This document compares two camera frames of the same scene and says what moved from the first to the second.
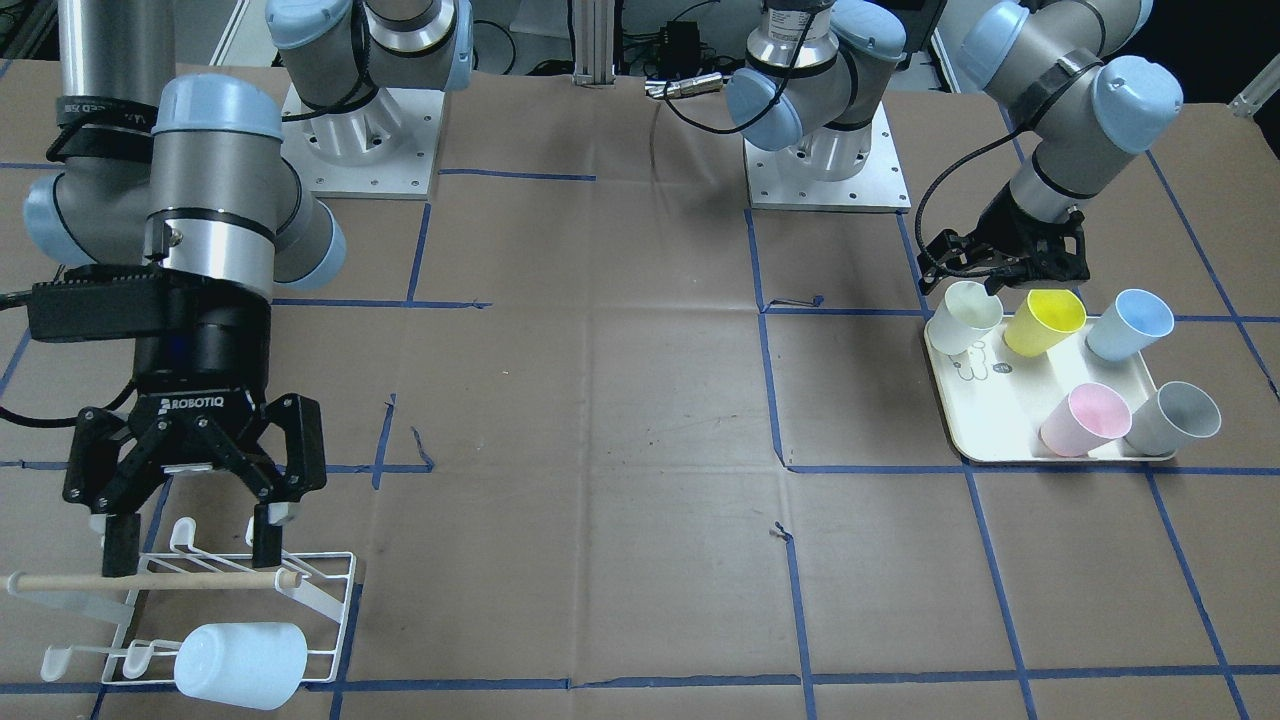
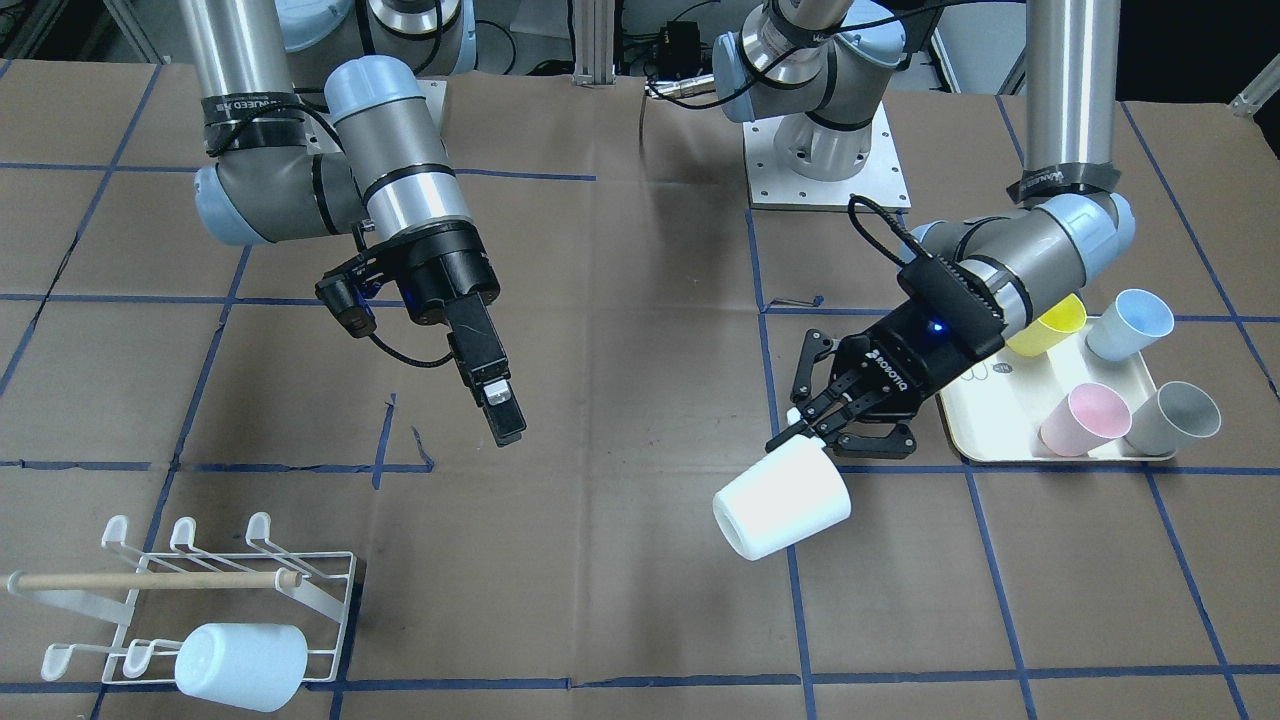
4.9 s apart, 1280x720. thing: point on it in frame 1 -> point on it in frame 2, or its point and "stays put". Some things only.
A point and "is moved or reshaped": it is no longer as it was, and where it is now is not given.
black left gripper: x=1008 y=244 -> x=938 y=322
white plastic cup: x=967 y=311 is moved or reshaped
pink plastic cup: x=1087 y=418 stays put
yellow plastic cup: x=1044 y=315 stays put
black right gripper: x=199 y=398 -> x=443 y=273
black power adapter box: x=679 y=51 stays put
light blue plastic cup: x=256 y=665 stays put
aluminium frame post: x=594 y=29 stays put
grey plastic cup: x=1176 y=412 stays put
